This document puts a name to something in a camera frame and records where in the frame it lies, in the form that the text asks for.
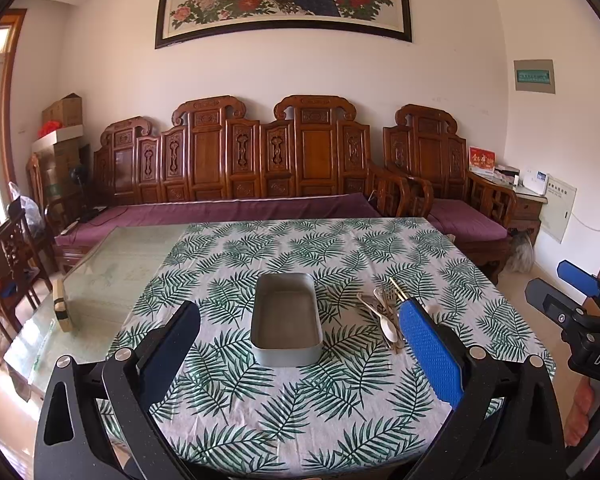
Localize wooden door frame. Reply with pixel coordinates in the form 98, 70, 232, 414
0, 9, 27, 182

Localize white plastic bag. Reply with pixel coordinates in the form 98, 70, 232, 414
7, 182, 45, 236

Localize dark wooden dining chair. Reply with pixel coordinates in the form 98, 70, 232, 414
0, 210, 53, 339

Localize purple armchair cushion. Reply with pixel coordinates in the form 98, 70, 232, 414
427, 200, 507, 243

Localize purple bench cushion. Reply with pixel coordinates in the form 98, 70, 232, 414
55, 193, 379, 247

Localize metal fork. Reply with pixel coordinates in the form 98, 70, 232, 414
380, 287, 401, 333

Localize grey metal rectangular tray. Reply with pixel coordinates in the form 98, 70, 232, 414
250, 273, 323, 368

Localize metal spoon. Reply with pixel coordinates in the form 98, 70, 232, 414
356, 292, 398, 344

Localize carved wooden armchair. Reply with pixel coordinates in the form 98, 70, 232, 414
382, 104, 516, 283

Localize long carved wooden bench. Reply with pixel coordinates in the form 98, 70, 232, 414
45, 96, 415, 268

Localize green leaf pattern tablecloth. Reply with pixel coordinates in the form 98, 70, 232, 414
112, 218, 550, 478

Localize red gift box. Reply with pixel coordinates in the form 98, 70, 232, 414
468, 146, 496, 174

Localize wooden side table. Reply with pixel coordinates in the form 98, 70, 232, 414
507, 191, 547, 245

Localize grey wall electrical panel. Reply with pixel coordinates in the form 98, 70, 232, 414
514, 60, 556, 94

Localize white wall distribution box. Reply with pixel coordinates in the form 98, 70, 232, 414
540, 174, 577, 243

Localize person's right hand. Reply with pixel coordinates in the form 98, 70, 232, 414
564, 377, 595, 446

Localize light bamboo chopstick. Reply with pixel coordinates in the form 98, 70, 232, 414
389, 276, 408, 302

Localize stacked cardboard boxes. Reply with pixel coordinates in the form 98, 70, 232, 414
27, 93, 84, 208

